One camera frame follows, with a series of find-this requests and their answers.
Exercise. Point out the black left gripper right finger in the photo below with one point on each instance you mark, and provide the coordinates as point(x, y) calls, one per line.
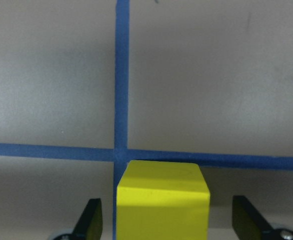
point(247, 221)

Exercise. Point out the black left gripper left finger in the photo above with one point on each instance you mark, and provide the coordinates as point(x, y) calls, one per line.
point(90, 224)

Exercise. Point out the yellow block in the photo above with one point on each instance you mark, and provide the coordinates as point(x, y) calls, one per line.
point(161, 200)

